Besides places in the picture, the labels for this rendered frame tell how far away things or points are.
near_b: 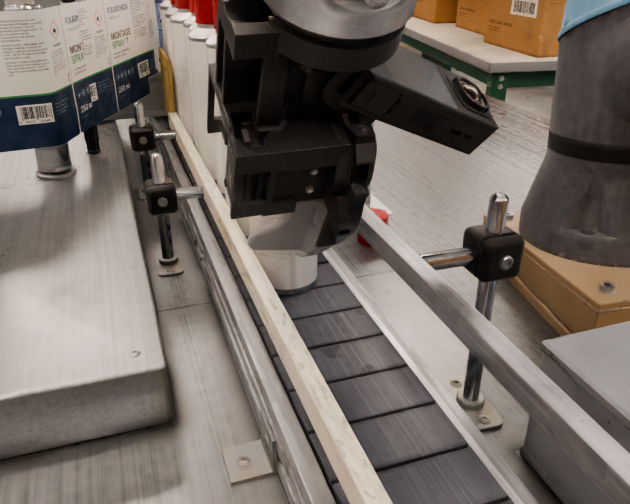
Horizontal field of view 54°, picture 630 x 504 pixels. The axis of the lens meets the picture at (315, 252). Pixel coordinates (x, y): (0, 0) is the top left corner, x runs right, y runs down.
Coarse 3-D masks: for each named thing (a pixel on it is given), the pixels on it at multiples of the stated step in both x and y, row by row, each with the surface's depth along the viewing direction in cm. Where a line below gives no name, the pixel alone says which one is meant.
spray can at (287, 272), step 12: (252, 216) 48; (264, 216) 46; (276, 216) 46; (264, 252) 48; (276, 252) 47; (288, 252) 47; (264, 264) 48; (276, 264) 48; (288, 264) 48; (300, 264) 48; (312, 264) 49; (276, 276) 48; (288, 276) 48; (300, 276) 49; (312, 276) 50; (276, 288) 49; (288, 288) 49; (300, 288) 49
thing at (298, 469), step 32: (160, 128) 92; (192, 224) 66; (224, 288) 50; (352, 288) 50; (224, 320) 53; (384, 320) 46; (256, 352) 43; (416, 352) 43; (256, 384) 43; (288, 416) 37; (448, 416) 37; (288, 448) 35; (480, 448) 35; (288, 480) 37; (320, 480) 33; (512, 480) 33
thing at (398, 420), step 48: (240, 288) 50; (336, 288) 50; (336, 336) 44; (384, 336) 44; (288, 384) 39; (336, 384) 39; (384, 384) 39; (384, 432) 36; (432, 432) 36; (336, 480) 33; (384, 480) 32; (432, 480) 32; (480, 480) 32
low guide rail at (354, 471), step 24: (192, 144) 73; (192, 168) 68; (216, 192) 59; (216, 216) 56; (240, 240) 50; (240, 264) 48; (264, 288) 43; (264, 312) 42; (288, 336) 38; (288, 360) 37; (312, 360) 36; (312, 384) 34; (312, 408) 33; (336, 408) 32; (336, 432) 31; (336, 456) 30; (360, 456) 29; (360, 480) 28
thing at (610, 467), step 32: (384, 224) 41; (384, 256) 40; (416, 256) 37; (416, 288) 36; (448, 288) 34; (448, 320) 33; (480, 320) 31; (480, 352) 30; (512, 352) 29; (512, 384) 28; (544, 384) 27; (544, 416) 26; (576, 416) 25; (576, 448) 24; (608, 448) 23; (608, 480) 23
